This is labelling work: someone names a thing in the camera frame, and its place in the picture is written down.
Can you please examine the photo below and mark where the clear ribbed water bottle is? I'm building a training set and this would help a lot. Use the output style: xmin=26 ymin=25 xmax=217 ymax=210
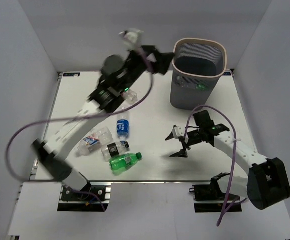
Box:
xmin=175 ymin=76 xmax=196 ymax=89

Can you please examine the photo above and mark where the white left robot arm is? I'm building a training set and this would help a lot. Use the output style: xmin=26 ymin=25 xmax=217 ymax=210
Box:
xmin=32 ymin=45 xmax=174 ymax=200

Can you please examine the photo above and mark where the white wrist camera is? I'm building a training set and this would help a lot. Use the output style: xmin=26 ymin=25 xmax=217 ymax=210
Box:
xmin=119 ymin=28 xmax=143 ymax=49
xmin=171 ymin=125 xmax=187 ymax=141

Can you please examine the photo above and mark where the white blue label bottle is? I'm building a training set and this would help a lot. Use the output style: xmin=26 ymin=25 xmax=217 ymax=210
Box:
xmin=75 ymin=127 xmax=113 ymax=157

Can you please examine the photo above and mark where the red label cola bottle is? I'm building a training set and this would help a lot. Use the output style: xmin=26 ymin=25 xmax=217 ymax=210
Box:
xmin=121 ymin=89 xmax=138 ymax=105

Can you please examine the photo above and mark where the green bottle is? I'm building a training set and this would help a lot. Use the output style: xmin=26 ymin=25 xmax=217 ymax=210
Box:
xmin=194 ymin=83 xmax=208 ymax=92
xmin=109 ymin=152 xmax=142 ymax=175

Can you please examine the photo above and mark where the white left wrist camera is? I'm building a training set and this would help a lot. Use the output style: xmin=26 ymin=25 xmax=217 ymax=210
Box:
xmin=119 ymin=28 xmax=143 ymax=49

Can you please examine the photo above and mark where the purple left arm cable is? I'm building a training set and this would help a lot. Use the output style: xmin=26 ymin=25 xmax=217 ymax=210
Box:
xmin=5 ymin=47 xmax=155 ymax=212

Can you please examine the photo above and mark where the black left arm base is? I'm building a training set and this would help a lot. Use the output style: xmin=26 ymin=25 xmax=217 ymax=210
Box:
xmin=57 ymin=182 xmax=111 ymax=213

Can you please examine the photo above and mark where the black label clear bottle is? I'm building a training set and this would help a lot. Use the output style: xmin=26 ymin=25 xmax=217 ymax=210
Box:
xmin=101 ymin=141 xmax=129 ymax=162

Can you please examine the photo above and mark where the blue label clear bottle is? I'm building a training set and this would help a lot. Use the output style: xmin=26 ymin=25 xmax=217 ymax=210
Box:
xmin=116 ymin=111 xmax=129 ymax=142

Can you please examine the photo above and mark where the blue sticker left corner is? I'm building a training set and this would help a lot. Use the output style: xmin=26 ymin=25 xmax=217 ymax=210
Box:
xmin=63 ymin=72 xmax=80 ymax=77

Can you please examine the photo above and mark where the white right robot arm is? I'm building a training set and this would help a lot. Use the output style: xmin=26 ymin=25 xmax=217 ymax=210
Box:
xmin=166 ymin=110 xmax=290 ymax=210

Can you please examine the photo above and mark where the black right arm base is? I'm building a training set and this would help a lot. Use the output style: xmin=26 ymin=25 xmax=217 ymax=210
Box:
xmin=189 ymin=173 xmax=229 ymax=213

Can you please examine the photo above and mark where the grey mesh waste bin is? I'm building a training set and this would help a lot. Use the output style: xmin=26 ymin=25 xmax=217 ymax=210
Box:
xmin=170 ymin=38 xmax=227 ymax=111

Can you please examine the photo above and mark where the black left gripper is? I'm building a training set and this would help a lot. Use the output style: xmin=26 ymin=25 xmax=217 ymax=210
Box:
xmin=119 ymin=45 xmax=174 ymax=94

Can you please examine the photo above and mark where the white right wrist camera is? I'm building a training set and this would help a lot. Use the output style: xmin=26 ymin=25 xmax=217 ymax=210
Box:
xmin=171 ymin=125 xmax=187 ymax=141

